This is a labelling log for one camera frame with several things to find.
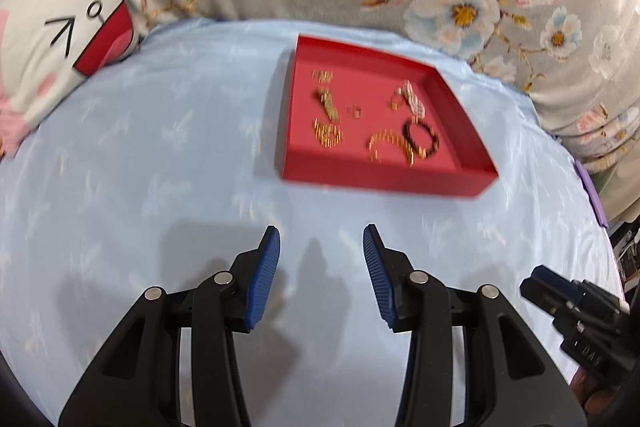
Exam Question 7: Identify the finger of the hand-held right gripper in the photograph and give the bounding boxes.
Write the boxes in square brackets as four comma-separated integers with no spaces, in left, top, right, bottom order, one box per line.
[519,264,585,317]
[575,279,631,324]

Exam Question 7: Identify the gold wrist watch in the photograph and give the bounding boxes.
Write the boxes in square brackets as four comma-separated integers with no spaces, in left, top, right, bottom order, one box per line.
[315,88,343,122]

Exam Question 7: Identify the gold chain link bracelet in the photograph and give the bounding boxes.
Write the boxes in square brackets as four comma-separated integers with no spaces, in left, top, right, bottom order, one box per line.
[368,130,417,168]

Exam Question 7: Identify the white pink cat pillow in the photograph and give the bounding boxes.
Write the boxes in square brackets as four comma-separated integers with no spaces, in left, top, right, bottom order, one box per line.
[0,0,145,158]

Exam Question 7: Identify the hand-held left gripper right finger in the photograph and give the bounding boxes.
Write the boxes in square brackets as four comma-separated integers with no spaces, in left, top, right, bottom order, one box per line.
[363,224,587,427]

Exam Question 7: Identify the dark bead bracelet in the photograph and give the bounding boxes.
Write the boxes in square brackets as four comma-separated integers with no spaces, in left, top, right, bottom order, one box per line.
[402,121,441,159]

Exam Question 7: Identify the gold bead chain bracelet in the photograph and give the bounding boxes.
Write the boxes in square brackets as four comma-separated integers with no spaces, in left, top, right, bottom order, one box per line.
[313,119,345,151]

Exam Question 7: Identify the red cardboard box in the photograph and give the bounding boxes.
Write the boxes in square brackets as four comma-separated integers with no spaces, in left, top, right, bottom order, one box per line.
[281,34,501,200]

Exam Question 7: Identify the white pearl bracelet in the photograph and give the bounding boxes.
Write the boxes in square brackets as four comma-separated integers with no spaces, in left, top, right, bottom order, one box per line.
[397,81,427,118]

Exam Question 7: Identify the purple object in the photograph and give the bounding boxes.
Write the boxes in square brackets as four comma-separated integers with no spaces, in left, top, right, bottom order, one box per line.
[574,159,609,229]

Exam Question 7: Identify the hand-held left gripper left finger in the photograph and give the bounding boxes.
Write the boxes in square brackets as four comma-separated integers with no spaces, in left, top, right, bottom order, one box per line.
[57,225,282,427]

